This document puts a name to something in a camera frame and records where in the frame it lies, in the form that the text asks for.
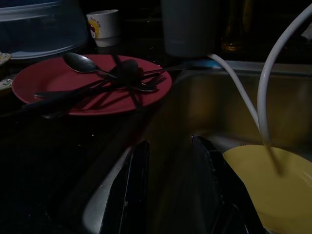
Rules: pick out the grey cylinder water dispenser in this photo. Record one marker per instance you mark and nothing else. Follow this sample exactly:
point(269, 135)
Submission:
point(190, 26)

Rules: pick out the translucent stacked plastic containers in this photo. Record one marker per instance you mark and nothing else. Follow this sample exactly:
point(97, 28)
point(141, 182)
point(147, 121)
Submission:
point(41, 26)

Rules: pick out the small white printed cup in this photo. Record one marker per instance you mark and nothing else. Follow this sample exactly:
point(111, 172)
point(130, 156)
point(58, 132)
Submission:
point(104, 26)

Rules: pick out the stainless steel sink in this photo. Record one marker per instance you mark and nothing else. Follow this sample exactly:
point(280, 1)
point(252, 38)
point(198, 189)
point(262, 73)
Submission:
point(214, 102)

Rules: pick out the silver spoon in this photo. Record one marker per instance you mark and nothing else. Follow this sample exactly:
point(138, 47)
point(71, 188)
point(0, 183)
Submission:
point(80, 62)

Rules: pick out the red plate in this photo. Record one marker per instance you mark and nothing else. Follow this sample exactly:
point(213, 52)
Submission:
point(56, 83)

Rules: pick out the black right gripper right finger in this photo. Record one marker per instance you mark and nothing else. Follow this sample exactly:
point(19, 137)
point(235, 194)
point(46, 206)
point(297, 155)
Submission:
point(214, 190)

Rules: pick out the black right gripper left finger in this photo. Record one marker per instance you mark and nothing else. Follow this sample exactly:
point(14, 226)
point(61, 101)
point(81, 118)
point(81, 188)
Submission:
point(131, 195)

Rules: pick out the black spoon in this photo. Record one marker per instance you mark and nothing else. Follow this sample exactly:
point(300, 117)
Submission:
point(128, 66)

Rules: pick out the silver fork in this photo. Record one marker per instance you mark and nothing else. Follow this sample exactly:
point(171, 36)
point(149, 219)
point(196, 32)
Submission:
point(154, 79)

